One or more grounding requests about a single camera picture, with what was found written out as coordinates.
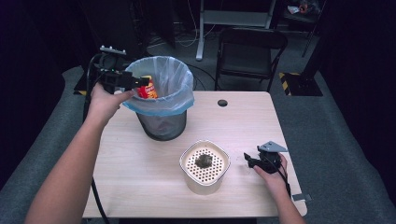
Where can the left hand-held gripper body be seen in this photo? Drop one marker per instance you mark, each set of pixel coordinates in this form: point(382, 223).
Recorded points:
point(112, 73)

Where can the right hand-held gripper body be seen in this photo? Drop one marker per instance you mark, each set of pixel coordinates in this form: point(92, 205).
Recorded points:
point(269, 160)

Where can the red chips can yellow lid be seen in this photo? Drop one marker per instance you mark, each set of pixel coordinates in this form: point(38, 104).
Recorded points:
point(150, 91)

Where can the translucent blue bin liner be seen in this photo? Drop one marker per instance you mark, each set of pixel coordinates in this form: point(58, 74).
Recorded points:
point(174, 84)

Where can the dark wet residue lump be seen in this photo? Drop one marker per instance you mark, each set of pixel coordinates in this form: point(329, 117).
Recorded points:
point(204, 161)

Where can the black mesh trash bin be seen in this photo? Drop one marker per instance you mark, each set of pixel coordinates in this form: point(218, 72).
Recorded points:
point(163, 126)

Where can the white container with perforated strainer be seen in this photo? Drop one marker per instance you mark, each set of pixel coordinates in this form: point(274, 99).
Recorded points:
point(204, 174)

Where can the person's right hand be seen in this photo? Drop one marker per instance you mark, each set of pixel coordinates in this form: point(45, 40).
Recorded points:
point(277, 183)

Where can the person's left hand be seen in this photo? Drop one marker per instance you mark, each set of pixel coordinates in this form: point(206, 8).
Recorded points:
point(104, 105)

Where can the black cabinet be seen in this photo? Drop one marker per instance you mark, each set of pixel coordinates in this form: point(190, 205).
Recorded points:
point(115, 28)

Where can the grey tape strip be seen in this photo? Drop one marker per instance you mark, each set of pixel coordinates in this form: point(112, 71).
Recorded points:
point(301, 197)

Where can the black folding chair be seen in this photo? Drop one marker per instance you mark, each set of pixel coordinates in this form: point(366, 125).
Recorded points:
point(246, 59)

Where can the dark side table with clutter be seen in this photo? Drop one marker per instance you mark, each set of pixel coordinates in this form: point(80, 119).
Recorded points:
point(303, 11)

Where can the black base plate hazard stripes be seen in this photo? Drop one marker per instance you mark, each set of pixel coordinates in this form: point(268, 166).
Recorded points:
point(303, 85)
point(81, 88)

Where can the white desk frame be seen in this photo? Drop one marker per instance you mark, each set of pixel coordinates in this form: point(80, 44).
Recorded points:
point(232, 17)

